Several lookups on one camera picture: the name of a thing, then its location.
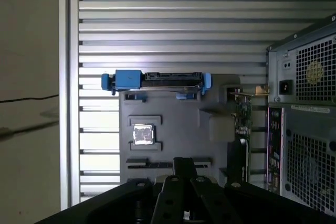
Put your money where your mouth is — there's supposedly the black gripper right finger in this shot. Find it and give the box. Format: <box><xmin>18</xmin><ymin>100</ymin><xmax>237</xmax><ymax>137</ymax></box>
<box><xmin>184</xmin><ymin>157</ymin><xmax>336</xmax><ymax>224</ymax></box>

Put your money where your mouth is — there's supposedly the grey parts rack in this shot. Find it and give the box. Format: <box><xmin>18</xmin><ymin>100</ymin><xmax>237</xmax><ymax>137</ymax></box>
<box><xmin>118</xmin><ymin>74</ymin><xmax>253</xmax><ymax>185</ymax></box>

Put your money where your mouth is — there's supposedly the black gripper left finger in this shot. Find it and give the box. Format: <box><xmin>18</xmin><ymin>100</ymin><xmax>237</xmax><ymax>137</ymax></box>
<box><xmin>34</xmin><ymin>157</ymin><xmax>185</xmax><ymax>224</ymax></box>

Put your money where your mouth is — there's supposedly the black PC case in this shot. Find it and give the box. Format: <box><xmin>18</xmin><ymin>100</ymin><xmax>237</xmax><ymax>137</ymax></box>
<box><xmin>266</xmin><ymin>11</ymin><xmax>336</xmax><ymax>214</ymax></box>

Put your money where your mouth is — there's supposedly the thin black floor cable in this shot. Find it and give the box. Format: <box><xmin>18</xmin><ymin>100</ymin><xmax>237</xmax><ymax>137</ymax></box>
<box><xmin>0</xmin><ymin>93</ymin><xmax>60</xmax><ymax>103</ymax></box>

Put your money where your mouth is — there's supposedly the hard disk in blue carrier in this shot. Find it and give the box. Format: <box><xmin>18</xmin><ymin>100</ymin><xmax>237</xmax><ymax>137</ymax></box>
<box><xmin>101</xmin><ymin>69</ymin><xmax>213</xmax><ymax>101</ymax></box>

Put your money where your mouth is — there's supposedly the green graphics card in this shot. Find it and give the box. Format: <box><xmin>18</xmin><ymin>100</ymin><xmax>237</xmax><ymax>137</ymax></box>
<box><xmin>225</xmin><ymin>84</ymin><xmax>271</xmax><ymax>183</ymax></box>

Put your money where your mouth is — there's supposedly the grey power supply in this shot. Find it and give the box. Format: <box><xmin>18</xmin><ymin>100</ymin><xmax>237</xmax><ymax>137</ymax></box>
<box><xmin>277</xmin><ymin>34</ymin><xmax>336</xmax><ymax>103</ymax></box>

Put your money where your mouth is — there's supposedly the silver CPU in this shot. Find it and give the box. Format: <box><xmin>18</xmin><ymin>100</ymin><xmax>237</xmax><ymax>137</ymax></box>
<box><xmin>133</xmin><ymin>123</ymin><xmax>154</xmax><ymax>146</ymax></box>

